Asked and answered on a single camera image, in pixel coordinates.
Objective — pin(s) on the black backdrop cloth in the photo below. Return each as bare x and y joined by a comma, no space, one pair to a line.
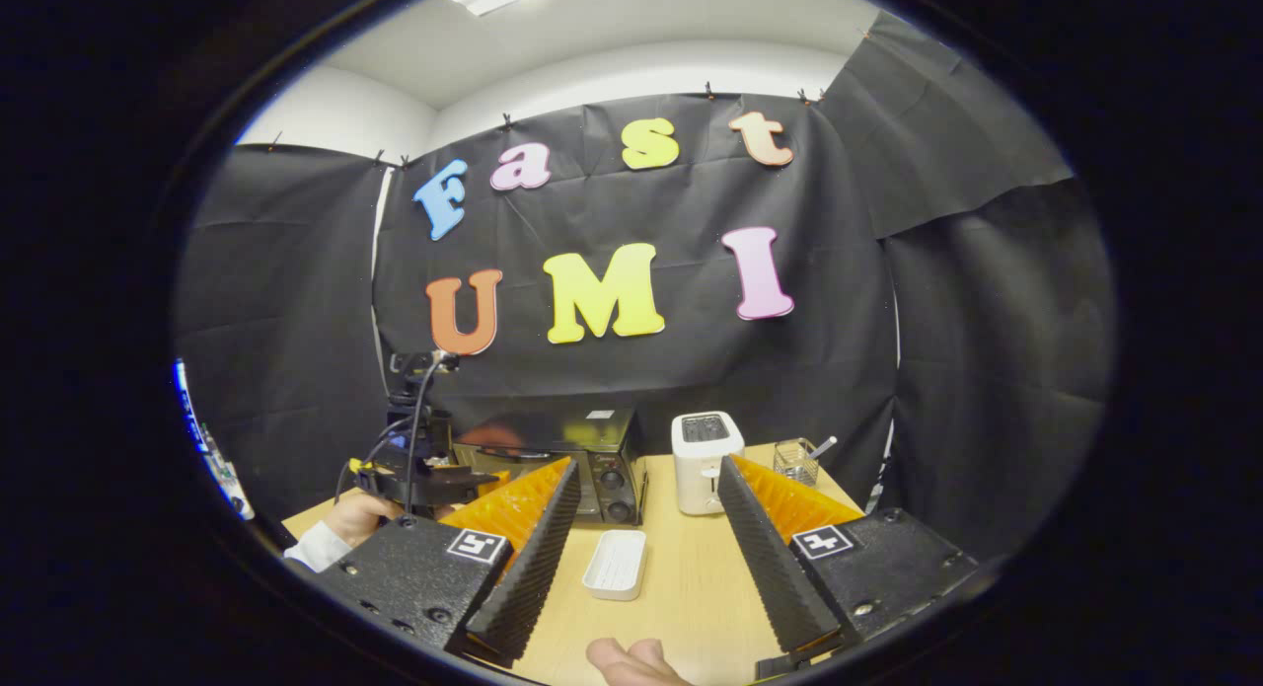
691,370

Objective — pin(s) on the white toaster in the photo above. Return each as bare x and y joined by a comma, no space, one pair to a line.
703,469

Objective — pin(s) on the black electric oven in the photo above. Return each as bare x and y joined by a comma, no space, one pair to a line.
553,431

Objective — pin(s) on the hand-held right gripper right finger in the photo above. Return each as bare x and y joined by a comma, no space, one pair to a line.
775,568

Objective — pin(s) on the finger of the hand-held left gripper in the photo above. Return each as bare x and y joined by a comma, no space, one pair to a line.
474,481

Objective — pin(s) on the white rectangular tray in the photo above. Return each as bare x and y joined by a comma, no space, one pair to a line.
614,566

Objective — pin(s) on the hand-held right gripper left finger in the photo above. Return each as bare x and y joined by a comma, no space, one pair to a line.
533,568

